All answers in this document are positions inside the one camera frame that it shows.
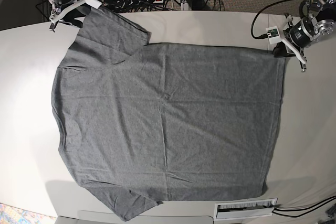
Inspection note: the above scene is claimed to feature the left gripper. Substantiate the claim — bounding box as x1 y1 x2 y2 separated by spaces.
272 13 315 64

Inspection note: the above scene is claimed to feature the grey T-shirt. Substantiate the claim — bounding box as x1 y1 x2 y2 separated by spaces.
51 8 286 221

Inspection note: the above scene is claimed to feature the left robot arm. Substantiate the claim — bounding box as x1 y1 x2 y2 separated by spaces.
266 0 335 72

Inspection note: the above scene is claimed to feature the black power strip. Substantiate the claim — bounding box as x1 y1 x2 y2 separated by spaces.
104 0 165 8

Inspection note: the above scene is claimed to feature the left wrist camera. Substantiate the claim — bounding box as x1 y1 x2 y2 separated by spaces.
266 26 282 45

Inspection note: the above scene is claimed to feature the black cable pair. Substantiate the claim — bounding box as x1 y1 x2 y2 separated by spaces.
272 195 336 218

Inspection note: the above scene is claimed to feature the white cable grommet box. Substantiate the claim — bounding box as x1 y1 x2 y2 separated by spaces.
213 198 278 221

